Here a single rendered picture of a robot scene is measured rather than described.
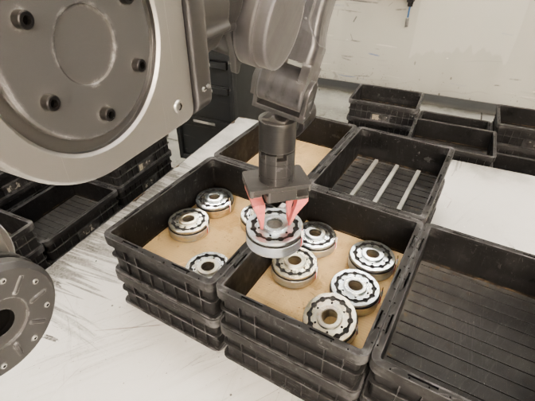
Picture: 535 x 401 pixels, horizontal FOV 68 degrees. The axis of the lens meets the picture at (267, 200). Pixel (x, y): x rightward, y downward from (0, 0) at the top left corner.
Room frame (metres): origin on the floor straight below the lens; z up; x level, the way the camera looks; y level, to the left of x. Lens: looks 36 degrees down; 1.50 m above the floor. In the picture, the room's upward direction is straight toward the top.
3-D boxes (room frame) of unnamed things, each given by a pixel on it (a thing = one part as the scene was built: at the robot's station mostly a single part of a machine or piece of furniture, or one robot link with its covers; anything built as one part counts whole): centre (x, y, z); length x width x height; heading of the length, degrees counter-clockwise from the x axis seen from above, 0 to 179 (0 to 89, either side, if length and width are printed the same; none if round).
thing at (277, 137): (0.55, -0.02, 1.22); 0.07 x 0.06 x 0.07; 155
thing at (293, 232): (0.55, -0.01, 1.04); 0.10 x 0.10 x 0.01
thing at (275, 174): (0.55, -0.01, 1.16); 0.10 x 0.07 x 0.07; 105
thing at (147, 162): (1.73, 0.72, 0.37); 0.40 x 0.30 x 0.45; 155
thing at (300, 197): (0.55, -0.02, 1.09); 0.07 x 0.07 x 0.09; 14
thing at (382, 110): (2.32, -0.72, 0.37); 0.40 x 0.30 x 0.45; 65
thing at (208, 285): (0.75, 0.13, 0.92); 0.40 x 0.30 x 0.02; 150
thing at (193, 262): (0.62, 0.13, 0.86); 0.10 x 0.10 x 0.01
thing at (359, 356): (0.60, -0.13, 0.92); 0.40 x 0.30 x 0.02; 150
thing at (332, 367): (0.60, -0.13, 0.87); 0.40 x 0.30 x 0.11; 150
